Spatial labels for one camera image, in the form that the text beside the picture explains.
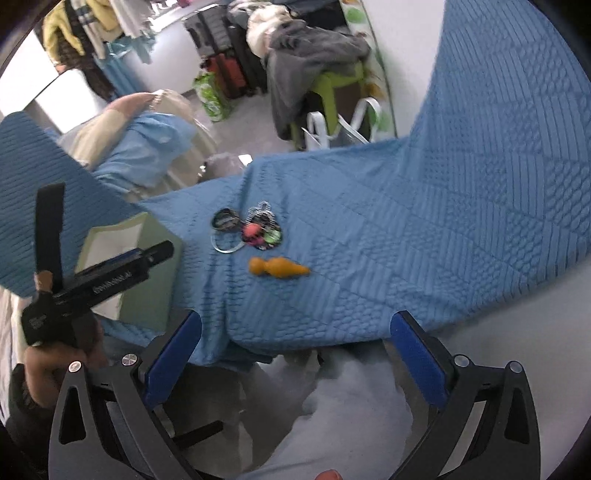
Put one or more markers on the leaf print panel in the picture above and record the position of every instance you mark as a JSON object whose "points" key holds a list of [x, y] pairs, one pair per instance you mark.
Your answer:
{"points": [[376, 69]]}

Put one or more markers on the green plastic stool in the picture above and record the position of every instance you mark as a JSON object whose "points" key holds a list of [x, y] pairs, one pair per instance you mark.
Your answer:
{"points": [[334, 81]]}

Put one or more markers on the grey clothing pile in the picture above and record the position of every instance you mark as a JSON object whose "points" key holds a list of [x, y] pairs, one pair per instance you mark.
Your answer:
{"points": [[309, 55]]}

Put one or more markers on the orange gourd pendant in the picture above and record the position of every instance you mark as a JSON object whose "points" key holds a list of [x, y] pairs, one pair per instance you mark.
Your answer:
{"points": [[277, 268]]}

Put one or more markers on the person's left forearm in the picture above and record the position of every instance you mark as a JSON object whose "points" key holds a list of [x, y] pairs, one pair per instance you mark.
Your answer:
{"points": [[23, 406]]}

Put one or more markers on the hanging clothes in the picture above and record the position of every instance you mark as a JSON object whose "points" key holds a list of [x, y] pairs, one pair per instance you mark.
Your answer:
{"points": [[87, 32]]}

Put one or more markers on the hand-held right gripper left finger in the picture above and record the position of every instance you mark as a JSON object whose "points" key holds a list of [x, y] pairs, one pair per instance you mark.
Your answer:
{"points": [[171, 357]]}

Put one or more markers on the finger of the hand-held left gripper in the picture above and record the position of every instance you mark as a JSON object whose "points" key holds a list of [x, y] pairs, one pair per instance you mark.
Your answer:
{"points": [[50, 230], [157, 254]]}

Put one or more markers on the green shopping bag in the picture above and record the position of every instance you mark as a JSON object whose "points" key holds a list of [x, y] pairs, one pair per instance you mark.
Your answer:
{"points": [[213, 97]]}

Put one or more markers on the beige quilt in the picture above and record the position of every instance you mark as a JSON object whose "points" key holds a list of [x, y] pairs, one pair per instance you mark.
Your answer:
{"points": [[92, 134]]}

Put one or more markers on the cream clothing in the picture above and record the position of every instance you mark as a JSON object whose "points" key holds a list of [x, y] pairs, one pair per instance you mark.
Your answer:
{"points": [[263, 27]]}

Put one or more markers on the black suitcase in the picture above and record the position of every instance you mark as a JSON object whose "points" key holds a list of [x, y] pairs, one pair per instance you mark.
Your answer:
{"points": [[217, 32]]}

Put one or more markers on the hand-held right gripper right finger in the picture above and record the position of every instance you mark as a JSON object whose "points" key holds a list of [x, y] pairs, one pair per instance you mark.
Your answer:
{"points": [[418, 360]]}

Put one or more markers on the light blue pillow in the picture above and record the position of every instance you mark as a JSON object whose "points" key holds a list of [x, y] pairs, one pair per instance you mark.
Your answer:
{"points": [[143, 143]]}

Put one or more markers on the white cabinet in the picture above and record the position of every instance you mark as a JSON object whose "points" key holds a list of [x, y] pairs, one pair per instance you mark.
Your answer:
{"points": [[32, 83]]}

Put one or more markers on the person's left hand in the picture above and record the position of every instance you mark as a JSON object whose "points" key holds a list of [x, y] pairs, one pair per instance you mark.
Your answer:
{"points": [[46, 369]]}

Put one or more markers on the red suitcase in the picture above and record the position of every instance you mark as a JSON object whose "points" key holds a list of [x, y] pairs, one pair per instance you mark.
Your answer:
{"points": [[228, 76]]}

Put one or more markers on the green jewelry box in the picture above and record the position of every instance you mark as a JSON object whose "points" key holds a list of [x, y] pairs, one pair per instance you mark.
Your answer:
{"points": [[138, 300]]}

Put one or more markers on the silver bangle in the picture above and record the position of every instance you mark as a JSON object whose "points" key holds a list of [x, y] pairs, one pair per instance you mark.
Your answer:
{"points": [[219, 247]]}

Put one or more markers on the blue textured blanket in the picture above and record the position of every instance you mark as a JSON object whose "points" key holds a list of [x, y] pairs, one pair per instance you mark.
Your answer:
{"points": [[392, 230]]}

